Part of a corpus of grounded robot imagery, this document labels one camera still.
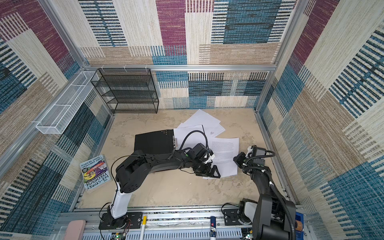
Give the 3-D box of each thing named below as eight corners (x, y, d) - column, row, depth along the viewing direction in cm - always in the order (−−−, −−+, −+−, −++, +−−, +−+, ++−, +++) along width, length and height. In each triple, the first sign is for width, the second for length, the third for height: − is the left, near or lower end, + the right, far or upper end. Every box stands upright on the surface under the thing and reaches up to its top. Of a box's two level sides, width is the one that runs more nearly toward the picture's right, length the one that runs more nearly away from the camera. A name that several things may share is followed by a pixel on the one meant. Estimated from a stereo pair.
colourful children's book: (88, 192, 84) (84, 191, 81) (82, 165, 94) (79, 163, 92) (111, 180, 88) (109, 178, 86) (104, 155, 98) (101, 153, 96)
